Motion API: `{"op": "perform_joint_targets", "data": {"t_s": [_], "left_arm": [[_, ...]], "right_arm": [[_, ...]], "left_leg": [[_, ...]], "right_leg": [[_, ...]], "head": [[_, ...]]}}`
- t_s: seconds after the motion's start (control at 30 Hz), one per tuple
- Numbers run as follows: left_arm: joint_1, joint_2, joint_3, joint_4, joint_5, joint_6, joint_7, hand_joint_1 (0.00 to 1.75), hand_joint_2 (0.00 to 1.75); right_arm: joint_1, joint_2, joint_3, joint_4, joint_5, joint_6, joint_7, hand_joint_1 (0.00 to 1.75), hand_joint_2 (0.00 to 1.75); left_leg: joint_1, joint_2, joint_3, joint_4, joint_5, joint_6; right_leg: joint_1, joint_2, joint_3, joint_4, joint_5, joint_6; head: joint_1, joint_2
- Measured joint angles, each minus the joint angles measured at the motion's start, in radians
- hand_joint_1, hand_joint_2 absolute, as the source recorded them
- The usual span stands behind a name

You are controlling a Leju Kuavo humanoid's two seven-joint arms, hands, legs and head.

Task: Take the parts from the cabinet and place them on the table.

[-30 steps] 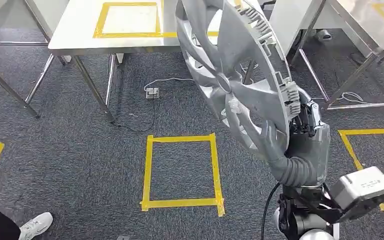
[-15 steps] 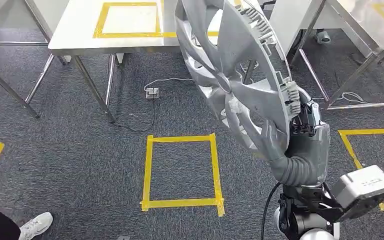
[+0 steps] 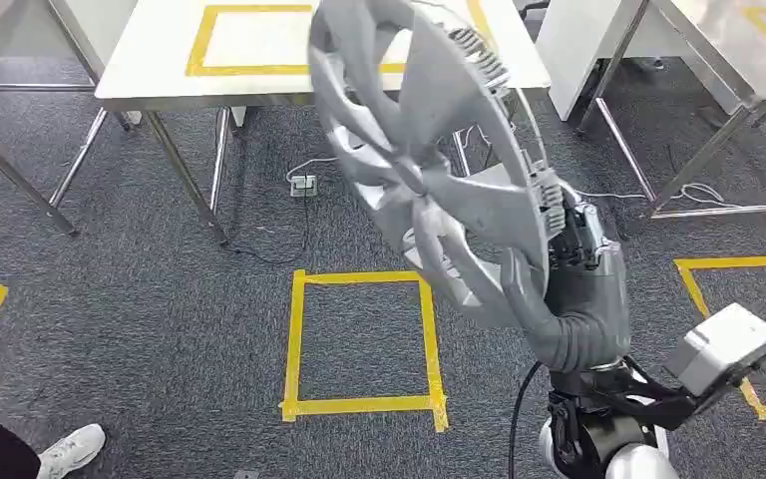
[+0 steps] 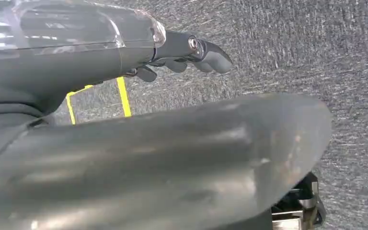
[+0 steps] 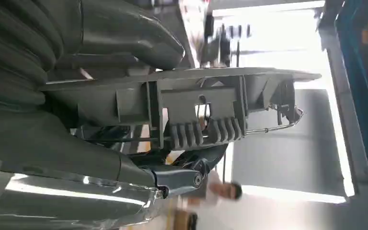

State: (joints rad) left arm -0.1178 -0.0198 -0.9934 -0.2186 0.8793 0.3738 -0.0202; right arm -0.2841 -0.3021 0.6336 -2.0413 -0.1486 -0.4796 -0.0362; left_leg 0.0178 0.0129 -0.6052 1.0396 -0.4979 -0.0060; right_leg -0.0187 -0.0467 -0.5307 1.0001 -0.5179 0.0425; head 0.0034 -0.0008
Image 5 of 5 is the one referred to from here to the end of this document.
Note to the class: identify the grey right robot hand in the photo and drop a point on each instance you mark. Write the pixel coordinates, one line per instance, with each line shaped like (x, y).
(60, 139)

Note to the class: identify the brown cardboard box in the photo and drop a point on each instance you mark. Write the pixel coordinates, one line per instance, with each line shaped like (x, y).
(185, 220)

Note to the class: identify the person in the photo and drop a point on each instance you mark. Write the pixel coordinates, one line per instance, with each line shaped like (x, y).
(225, 190)

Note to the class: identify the blue steel shelf rack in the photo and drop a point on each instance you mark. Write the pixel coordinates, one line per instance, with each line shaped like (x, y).
(366, 120)

